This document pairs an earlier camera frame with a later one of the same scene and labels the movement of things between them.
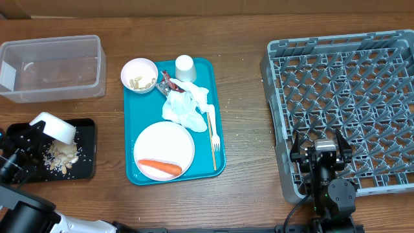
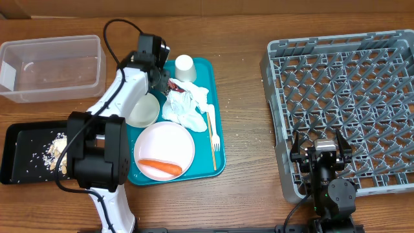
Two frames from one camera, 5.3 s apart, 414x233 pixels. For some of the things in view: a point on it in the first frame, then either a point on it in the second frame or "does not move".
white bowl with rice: x=56 y=128 → x=145 y=113
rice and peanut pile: x=61 y=156 does not move
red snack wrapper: x=166 y=85 does not move
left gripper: x=30 y=150 → x=162 y=83
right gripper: x=346 y=152 does not move
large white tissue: x=180 y=107 does not move
